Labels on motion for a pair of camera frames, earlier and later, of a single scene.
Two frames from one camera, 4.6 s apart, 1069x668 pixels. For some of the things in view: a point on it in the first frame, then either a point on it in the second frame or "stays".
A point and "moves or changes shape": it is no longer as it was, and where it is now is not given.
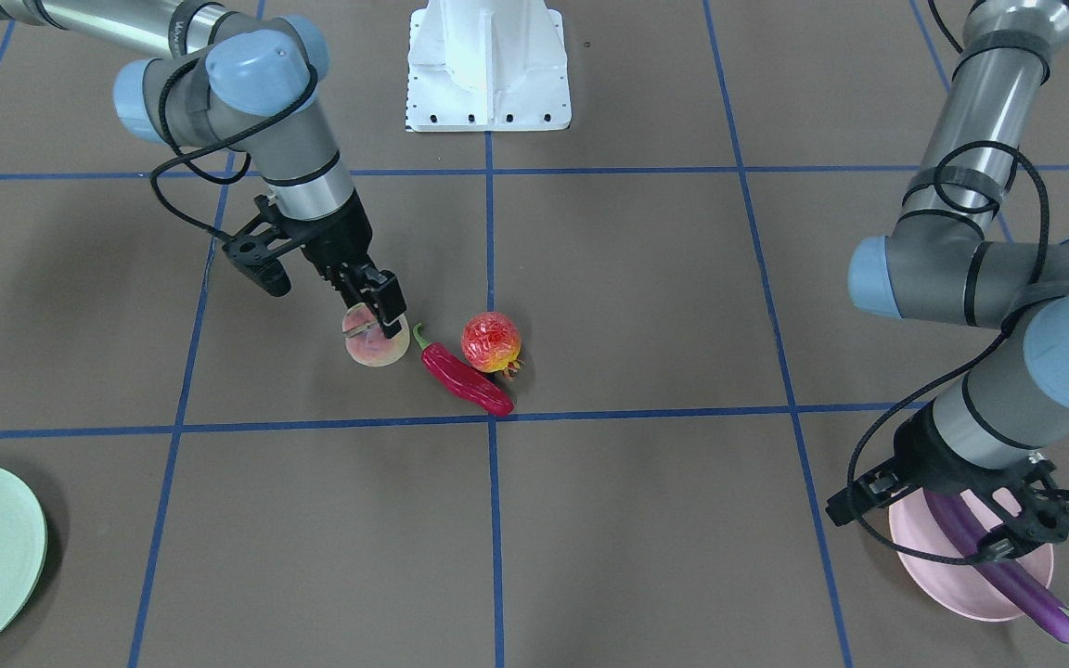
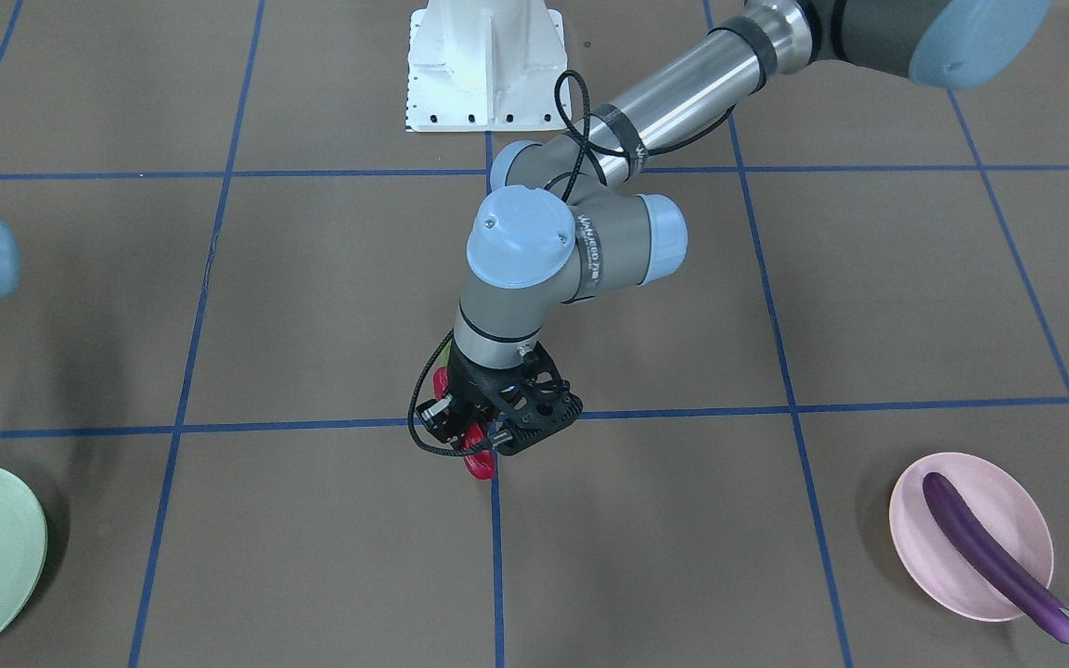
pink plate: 966,588 stays
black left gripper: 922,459 to 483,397
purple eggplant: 963,532 stays
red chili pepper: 461,378 moves or changes shape
